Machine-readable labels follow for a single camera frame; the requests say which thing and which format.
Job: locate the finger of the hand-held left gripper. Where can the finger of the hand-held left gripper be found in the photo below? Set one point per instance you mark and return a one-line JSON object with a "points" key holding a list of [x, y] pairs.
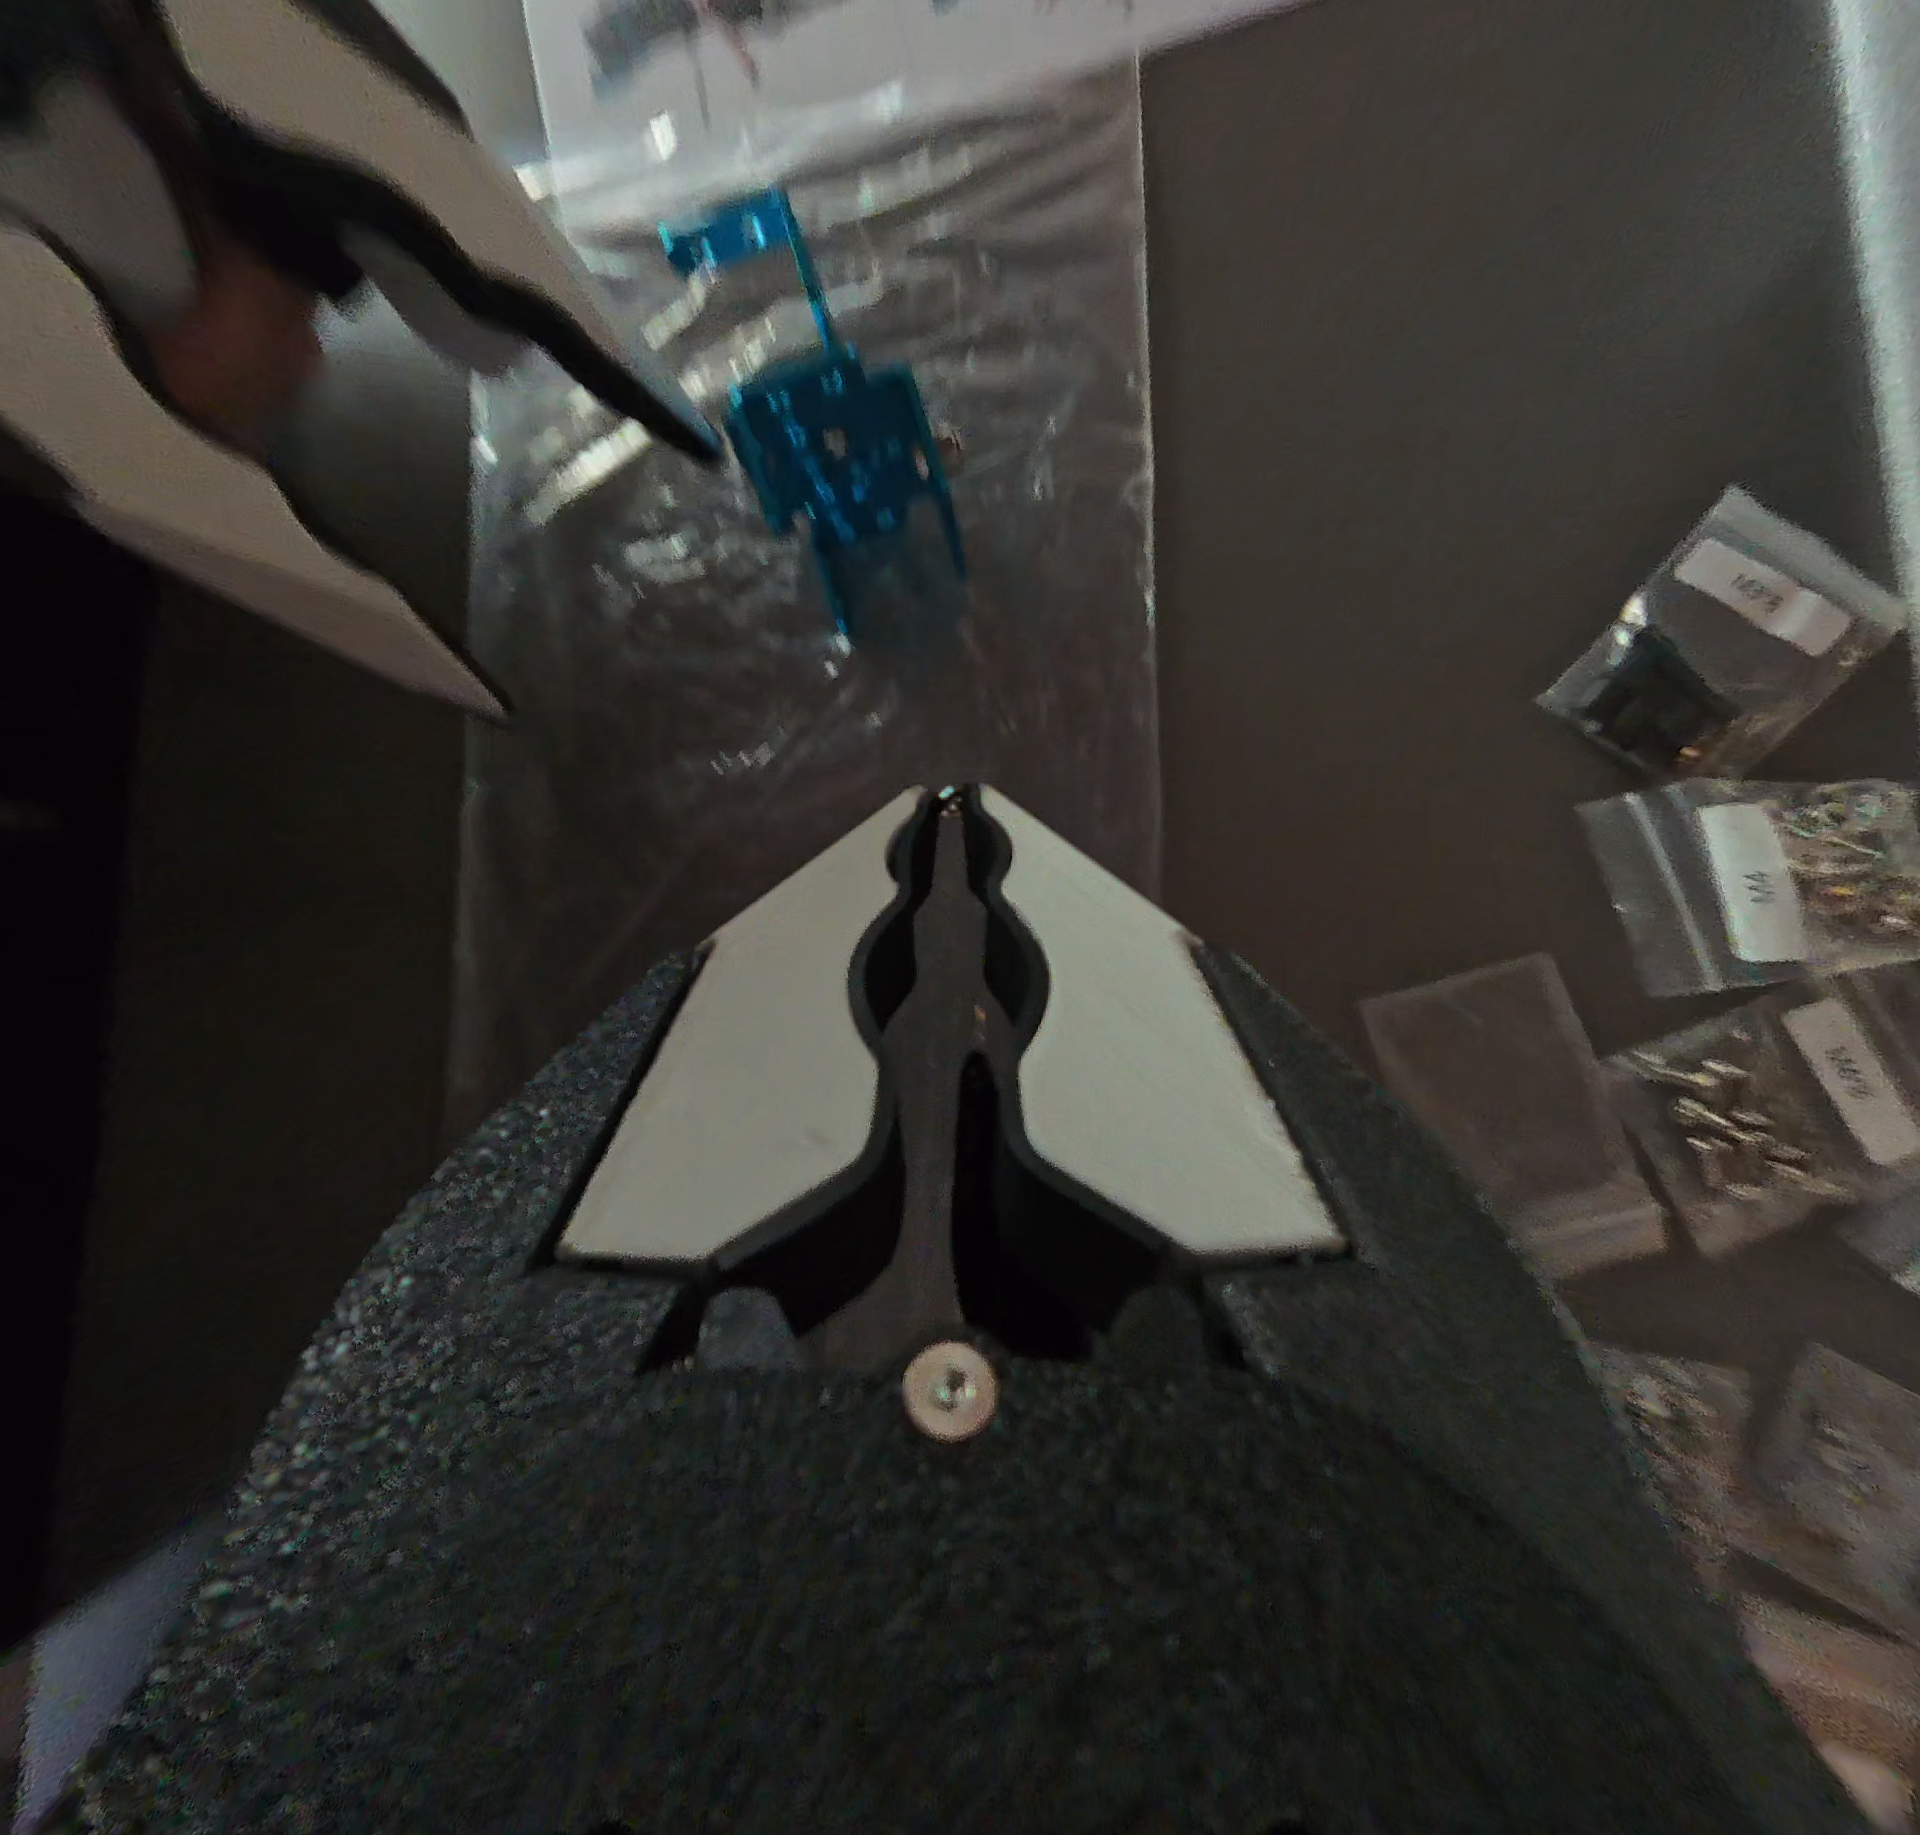
{"points": [[150, 471], [375, 139]]}

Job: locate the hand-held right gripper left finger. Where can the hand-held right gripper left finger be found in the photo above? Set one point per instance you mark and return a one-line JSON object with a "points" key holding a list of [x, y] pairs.
{"points": [[720, 1116]]}

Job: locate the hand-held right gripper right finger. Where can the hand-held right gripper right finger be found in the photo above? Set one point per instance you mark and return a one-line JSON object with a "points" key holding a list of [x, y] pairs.
{"points": [[1170, 1116]]}

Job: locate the clear plastic bag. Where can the clear plastic bag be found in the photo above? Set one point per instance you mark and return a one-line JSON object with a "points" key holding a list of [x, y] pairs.
{"points": [[1020, 665]]}

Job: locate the blue metal bracket assembly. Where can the blue metal bracket assembly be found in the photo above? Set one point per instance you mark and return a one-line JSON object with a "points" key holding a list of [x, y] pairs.
{"points": [[825, 456]]}

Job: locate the clear empty zip bag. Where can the clear empty zip bag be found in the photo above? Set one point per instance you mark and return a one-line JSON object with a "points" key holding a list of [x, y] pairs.
{"points": [[1500, 1116]]}

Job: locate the clear bag of silver nuts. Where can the clear bag of silver nuts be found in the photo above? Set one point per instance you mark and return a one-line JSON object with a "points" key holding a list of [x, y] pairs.
{"points": [[1666, 890]]}

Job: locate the clear bag of silver screws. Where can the clear bag of silver screws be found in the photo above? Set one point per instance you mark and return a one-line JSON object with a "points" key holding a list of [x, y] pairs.
{"points": [[1726, 1131]]}

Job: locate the clear bag of black parts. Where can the clear bag of black parts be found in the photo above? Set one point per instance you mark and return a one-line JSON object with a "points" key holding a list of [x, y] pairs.
{"points": [[1680, 665]]}

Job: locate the clear bag of small parts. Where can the clear bag of small parts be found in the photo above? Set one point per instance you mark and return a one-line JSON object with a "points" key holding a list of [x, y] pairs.
{"points": [[1831, 1475]]}

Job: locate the white foam sheet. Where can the white foam sheet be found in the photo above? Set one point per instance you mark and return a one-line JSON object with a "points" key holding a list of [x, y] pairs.
{"points": [[1876, 216]]}

